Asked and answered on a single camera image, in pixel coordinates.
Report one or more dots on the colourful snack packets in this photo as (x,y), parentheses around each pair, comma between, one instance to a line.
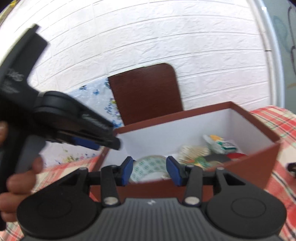
(219,143)

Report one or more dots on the black tape roll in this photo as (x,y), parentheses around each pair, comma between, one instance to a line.
(222,158)

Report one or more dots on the cotton swabs bag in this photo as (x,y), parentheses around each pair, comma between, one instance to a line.
(187,154)

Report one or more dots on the brown wooden headboard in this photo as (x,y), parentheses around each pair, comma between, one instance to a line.
(145,93)

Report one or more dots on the green box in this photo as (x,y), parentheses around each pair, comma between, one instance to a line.
(199,161)

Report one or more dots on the clear patterned tape roll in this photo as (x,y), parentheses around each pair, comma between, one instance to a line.
(148,169)

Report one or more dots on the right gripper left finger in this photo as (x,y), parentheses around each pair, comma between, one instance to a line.
(112,176)

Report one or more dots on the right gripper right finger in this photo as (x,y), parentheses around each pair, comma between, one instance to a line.
(190,177)

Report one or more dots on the person's left hand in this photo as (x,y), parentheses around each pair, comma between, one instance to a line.
(19,187)

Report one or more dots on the red plaid blanket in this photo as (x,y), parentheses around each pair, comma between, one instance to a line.
(281,183)

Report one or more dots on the brown cardboard box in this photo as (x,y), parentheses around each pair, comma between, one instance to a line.
(172,134)

